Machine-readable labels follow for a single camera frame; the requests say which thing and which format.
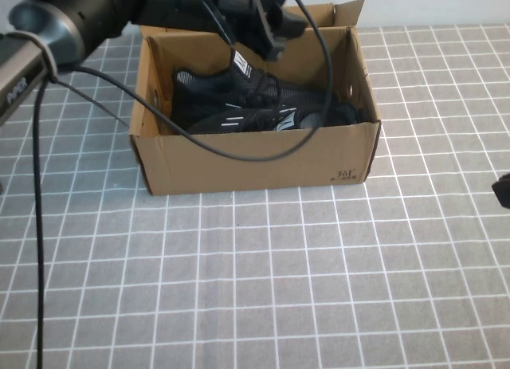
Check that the brown cardboard shoe box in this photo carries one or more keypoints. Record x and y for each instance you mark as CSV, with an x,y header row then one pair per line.
x,y
259,166

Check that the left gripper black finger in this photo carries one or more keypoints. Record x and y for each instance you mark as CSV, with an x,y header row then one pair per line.
x,y
293,24
271,38

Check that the black knit sneaker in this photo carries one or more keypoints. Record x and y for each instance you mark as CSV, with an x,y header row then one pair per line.
x,y
207,94
346,112

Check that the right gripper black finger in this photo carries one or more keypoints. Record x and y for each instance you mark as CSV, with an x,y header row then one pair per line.
x,y
503,191

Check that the grey white-grid tablecloth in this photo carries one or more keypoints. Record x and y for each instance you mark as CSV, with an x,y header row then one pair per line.
x,y
279,285

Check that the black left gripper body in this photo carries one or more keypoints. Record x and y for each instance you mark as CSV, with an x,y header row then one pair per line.
x,y
179,10

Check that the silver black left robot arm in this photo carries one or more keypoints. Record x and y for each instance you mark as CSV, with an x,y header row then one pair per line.
x,y
24,86

